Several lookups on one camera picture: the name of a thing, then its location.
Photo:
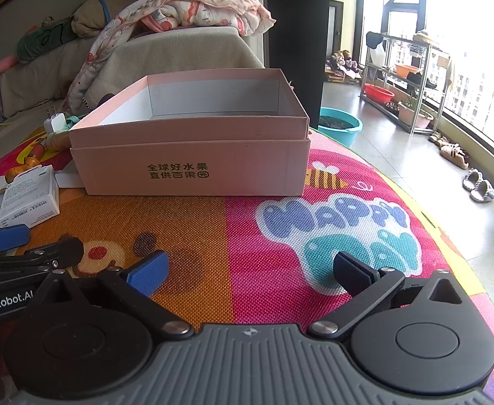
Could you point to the teal plastic basin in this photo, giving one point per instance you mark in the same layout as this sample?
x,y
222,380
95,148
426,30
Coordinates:
x,y
350,133

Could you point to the green plush toy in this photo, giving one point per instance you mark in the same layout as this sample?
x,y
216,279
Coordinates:
x,y
40,38

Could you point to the colourful cartoon play mat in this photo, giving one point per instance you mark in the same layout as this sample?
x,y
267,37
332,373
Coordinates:
x,y
272,240

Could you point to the wooden toy figure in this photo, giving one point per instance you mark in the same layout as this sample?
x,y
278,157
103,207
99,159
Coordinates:
x,y
34,156

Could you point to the pink cardboard box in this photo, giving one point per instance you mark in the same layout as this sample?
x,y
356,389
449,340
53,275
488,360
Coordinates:
x,y
188,152

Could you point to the grey slipper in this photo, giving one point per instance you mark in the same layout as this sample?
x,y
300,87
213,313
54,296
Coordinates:
x,y
483,192
471,179

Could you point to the pink printed blanket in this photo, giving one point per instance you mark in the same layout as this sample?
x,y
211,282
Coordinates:
x,y
196,8

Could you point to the white product box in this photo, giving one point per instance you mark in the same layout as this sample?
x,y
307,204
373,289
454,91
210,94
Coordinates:
x,y
29,200

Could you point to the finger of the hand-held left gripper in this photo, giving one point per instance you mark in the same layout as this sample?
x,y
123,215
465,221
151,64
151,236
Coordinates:
x,y
57,253
4,239

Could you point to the pink flower pot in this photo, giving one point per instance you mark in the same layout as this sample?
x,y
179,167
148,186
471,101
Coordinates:
x,y
411,114

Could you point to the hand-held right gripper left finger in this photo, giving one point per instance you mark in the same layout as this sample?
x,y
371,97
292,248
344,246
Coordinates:
x,y
148,276

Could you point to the beige pillow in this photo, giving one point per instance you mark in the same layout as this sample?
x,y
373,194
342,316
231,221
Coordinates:
x,y
87,17

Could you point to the red plastic basin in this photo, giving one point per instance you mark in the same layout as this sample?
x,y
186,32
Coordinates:
x,y
377,93

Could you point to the metal storage rack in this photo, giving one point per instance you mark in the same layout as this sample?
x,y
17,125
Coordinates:
x,y
422,88

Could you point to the white charger plug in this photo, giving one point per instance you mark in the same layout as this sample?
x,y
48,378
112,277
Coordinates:
x,y
55,124

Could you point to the pile of shoes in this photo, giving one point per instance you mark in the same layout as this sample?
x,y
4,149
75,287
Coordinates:
x,y
344,65

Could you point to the orange plastic basin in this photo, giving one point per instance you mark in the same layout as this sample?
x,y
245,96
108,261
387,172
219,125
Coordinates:
x,y
407,70

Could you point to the black hat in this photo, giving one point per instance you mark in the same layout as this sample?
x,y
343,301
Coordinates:
x,y
373,39

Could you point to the white paper card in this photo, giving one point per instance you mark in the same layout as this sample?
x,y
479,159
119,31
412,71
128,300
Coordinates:
x,y
66,179

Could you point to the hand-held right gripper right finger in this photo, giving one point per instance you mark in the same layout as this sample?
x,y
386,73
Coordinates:
x,y
352,276

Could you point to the beige covered sofa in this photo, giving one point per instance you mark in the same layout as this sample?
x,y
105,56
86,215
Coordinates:
x,y
179,55

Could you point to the beige sandal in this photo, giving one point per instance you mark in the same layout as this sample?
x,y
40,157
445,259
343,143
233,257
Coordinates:
x,y
456,156
439,138

